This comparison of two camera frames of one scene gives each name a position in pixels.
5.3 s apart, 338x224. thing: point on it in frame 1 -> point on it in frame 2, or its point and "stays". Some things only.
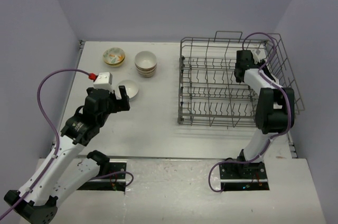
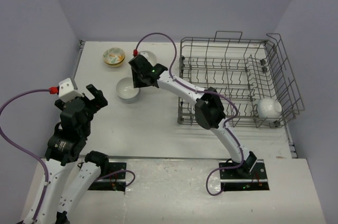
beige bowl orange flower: (146, 60) stays
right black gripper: (261, 64) -> (137, 83)
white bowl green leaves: (113, 56) stays
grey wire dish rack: (209, 94) stays
